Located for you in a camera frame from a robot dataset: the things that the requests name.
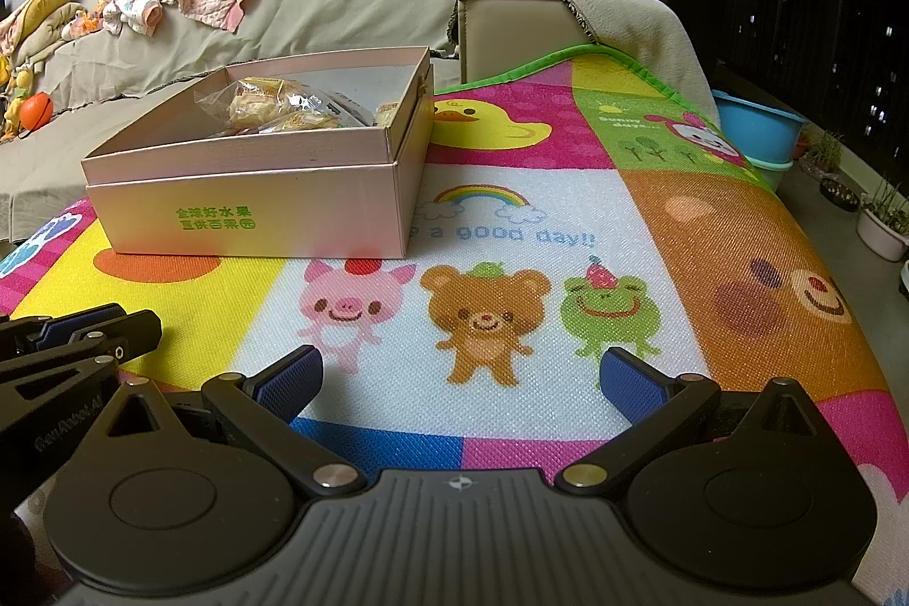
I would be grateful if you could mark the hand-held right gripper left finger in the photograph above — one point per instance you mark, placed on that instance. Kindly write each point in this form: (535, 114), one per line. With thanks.
(284, 382)

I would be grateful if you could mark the colourful cartoon play mat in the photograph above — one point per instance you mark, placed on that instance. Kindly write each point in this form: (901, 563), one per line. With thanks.
(639, 222)

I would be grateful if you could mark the cake roll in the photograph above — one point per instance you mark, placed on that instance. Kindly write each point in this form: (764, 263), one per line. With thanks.
(245, 105)

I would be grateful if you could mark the white oval plant pot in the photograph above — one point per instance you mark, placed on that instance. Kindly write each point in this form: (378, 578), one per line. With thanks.
(880, 233)

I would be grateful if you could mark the yellow soft cloth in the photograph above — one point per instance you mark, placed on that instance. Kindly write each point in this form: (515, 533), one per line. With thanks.
(42, 13)

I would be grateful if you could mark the orange ball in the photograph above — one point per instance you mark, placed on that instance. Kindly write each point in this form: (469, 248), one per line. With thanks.
(37, 111)

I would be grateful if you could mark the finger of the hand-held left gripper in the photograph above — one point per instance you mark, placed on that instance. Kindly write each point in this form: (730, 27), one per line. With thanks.
(128, 333)
(78, 322)

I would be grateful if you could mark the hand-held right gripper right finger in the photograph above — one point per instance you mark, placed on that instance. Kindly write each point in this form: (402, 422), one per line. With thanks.
(632, 382)

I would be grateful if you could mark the pink cardboard box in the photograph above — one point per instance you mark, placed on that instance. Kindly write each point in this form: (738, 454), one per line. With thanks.
(284, 208)

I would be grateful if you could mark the bread packet with yellow label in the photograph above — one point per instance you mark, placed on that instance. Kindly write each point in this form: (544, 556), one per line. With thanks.
(305, 117)

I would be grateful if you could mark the sofa with beige cover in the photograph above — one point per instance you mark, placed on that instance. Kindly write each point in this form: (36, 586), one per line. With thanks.
(319, 9)

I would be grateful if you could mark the blue plastic basin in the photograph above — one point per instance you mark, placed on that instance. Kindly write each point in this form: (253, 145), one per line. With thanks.
(756, 127)

